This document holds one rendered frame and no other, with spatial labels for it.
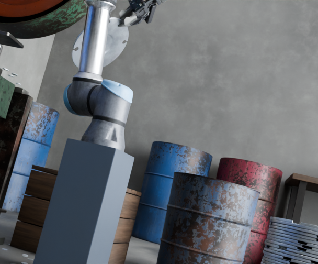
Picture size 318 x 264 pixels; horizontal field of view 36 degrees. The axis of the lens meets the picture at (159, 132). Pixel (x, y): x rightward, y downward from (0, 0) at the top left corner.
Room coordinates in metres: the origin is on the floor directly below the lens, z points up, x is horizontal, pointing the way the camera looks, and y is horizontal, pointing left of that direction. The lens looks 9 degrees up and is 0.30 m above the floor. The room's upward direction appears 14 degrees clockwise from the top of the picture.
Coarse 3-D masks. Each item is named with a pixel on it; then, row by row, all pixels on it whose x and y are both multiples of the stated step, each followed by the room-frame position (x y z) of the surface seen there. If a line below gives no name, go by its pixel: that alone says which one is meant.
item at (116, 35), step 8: (112, 24) 2.05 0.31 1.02; (112, 32) 2.10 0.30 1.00; (120, 32) 2.13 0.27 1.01; (128, 32) 2.15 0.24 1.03; (80, 40) 2.03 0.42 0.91; (112, 40) 2.14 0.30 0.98; (120, 40) 2.17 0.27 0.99; (80, 48) 2.07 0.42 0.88; (112, 48) 2.18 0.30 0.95; (120, 48) 2.21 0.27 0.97; (72, 56) 2.08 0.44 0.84; (104, 56) 2.19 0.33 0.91; (112, 56) 2.23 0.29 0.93; (104, 64) 2.24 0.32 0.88
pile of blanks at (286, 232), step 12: (276, 228) 1.44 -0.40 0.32; (288, 228) 1.41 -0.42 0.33; (300, 228) 1.37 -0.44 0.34; (312, 228) 1.35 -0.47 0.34; (276, 240) 1.43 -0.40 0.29; (288, 240) 1.39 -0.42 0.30; (300, 240) 1.37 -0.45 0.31; (312, 240) 1.36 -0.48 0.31; (264, 252) 1.48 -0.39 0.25; (276, 252) 1.42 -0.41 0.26; (288, 252) 1.38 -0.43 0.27; (300, 252) 1.36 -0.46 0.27; (312, 252) 1.35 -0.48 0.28
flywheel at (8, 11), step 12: (0, 0) 2.21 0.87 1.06; (12, 0) 2.20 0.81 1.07; (24, 0) 2.19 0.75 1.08; (36, 0) 2.18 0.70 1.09; (48, 0) 2.13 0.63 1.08; (60, 0) 2.12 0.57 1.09; (0, 12) 2.17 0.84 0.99; (12, 12) 2.16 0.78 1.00; (24, 12) 2.15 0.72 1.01; (36, 12) 2.14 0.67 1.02; (48, 12) 2.15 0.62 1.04
